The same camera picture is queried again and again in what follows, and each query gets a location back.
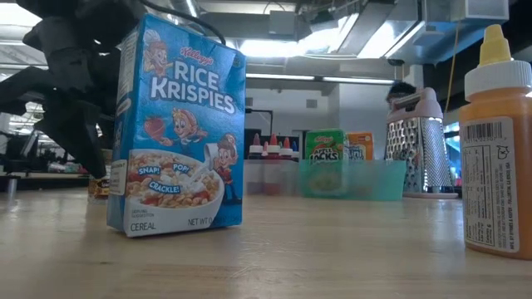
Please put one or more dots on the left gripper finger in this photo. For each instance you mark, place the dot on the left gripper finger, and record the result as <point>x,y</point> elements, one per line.
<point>75,128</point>

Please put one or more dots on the small clear glass jar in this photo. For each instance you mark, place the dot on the small clear glass jar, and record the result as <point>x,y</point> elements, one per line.
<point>99,187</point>

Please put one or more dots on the blue Rice Krispies box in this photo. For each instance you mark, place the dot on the blue Rice Krispies box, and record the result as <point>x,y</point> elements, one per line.
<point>183,124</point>

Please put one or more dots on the blue food colouring bottle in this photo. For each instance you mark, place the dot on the blue food colouring bottle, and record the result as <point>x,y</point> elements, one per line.
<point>295,150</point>

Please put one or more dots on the green Apple Jacks box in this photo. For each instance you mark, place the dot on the green Apple Jacks box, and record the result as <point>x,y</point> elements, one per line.
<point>324,143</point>

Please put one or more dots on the orange cereal box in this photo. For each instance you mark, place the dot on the orange cereal box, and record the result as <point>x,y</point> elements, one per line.
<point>361,143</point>

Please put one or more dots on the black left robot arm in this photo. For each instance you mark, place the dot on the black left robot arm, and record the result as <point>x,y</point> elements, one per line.
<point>83,8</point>

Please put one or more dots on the clear plastic container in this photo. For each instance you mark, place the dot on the clear plastic container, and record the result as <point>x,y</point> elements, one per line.
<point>257,178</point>

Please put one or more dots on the green plastic tray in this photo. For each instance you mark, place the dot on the green plastic tray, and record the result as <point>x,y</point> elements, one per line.
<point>374,182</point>

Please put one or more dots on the person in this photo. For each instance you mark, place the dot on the person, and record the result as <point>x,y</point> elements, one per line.
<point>401,88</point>

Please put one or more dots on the yellow food colouring bottle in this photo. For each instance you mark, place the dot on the yellow food colouring bottle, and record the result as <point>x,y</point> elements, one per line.
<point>494,166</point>

